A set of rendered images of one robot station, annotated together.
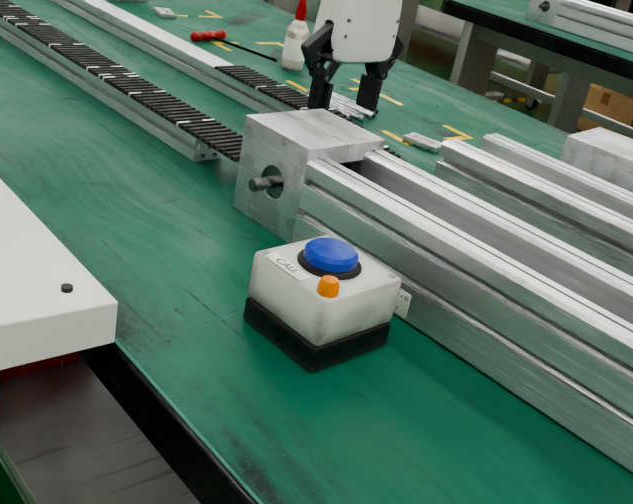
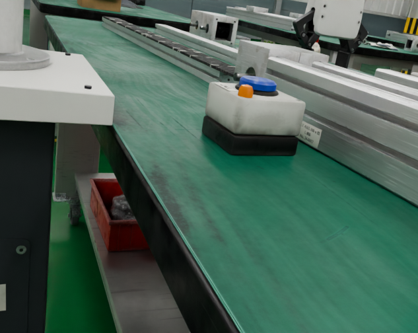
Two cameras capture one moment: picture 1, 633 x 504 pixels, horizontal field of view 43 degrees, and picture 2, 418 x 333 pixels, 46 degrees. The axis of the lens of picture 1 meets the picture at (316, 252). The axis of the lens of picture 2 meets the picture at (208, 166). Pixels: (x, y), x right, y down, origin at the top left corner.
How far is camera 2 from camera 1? 24 cm
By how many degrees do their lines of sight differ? 21
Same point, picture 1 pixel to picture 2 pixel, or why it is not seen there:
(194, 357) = (157, 137)
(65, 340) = (78, 113)
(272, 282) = (216, 98)
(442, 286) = (340, 117)
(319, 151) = (277, 51)
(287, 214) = not seen: hidden behind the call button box
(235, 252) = not seen: hidden behind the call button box
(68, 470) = (140, 302)
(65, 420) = (147, 276)
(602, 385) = not seen: outside the picture
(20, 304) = (55, 86)
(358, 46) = (331, 24)
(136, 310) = (136, 119)
